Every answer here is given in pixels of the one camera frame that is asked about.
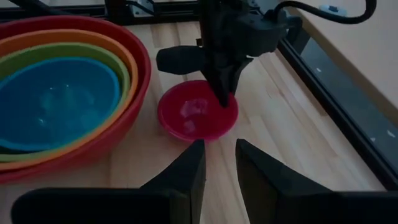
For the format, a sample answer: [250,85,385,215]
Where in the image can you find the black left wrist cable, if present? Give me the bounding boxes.
[272,0,377,25]

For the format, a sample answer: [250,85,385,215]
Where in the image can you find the green bowl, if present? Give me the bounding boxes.
[0,42,131,162]

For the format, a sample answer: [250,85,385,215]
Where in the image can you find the black aluminium table frame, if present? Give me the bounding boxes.
[0,0,398,191]

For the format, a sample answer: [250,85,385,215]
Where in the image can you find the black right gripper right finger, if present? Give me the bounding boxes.
[235,138,398,224]

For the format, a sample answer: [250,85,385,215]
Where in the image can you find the blue bowl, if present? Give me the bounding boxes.
[0,57,121,152]

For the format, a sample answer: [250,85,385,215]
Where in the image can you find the small magenta bowl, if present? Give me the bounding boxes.
[157,80,239,143]

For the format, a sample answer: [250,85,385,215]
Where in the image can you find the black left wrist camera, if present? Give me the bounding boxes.
[244,11,304,58]

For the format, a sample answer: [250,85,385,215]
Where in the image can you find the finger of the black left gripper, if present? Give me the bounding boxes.
[203,55,253,108]
[155,45,208,76]

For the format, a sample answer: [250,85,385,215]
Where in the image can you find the grey desk cable grommet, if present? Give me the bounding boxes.
[318,4,348,17]

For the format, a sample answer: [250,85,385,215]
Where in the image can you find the beige wooden desk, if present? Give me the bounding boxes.
[285,0,398,127]

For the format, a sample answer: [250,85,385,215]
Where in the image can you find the orange bowl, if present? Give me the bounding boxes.
[0,29,139,172]

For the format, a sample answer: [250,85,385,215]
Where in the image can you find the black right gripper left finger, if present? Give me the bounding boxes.
[11,139,207,224]

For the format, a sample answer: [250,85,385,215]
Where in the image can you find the large red bowl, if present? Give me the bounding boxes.
[0,15,152,184]

